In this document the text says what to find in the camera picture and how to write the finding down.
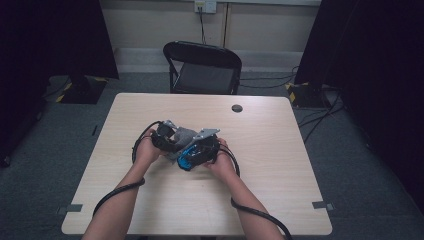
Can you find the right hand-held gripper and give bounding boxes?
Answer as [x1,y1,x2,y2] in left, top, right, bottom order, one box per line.
[188,128,221,166]

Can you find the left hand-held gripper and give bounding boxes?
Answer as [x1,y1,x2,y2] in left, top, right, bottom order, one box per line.
[152,119,178,154]

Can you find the grey towel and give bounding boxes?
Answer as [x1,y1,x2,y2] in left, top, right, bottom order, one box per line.
[166,126,200,162]

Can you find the blue toy car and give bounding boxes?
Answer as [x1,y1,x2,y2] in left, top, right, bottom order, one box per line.
[176,144,201,172]

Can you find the person's right hand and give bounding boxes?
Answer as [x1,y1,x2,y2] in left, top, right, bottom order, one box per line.
[203,138,238,183]

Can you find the person's left hand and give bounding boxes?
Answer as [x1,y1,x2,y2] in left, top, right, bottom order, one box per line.
[133,129,164,168]

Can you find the black folding chair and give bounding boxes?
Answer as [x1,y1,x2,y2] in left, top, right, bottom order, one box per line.
[162,40,243,95]

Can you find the black stand base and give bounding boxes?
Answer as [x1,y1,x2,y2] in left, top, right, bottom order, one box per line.
[55,74,109,105]
[284,81,332,109]

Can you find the grey tape strip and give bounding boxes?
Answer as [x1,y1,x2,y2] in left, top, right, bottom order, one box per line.
[311,200,335,212]
[56,203,84,215]

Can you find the black curtain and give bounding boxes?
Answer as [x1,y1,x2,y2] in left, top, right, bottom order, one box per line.
[0,0,120,168]
[293,0,424,214]

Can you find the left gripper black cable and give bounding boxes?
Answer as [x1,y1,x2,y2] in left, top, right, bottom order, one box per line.
[92,120,164,218]

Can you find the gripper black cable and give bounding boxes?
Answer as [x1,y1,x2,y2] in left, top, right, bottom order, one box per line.
[92,120,164,218]
[218,146,294,240]

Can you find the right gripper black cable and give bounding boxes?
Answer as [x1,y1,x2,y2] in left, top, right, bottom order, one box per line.
[218,146,294,240]

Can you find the black floor cables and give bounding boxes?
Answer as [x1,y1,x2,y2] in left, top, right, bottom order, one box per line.
[298,89,345,144]
[239,65,299,90]

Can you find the black socket cable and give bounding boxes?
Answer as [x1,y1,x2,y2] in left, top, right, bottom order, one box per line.
[198,6,207,45]

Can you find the wall conduit pipe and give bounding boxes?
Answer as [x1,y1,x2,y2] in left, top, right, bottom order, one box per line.
[222,2,231,48]

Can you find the white wall socket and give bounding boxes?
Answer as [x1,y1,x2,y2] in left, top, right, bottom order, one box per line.
[194,0,218,14]

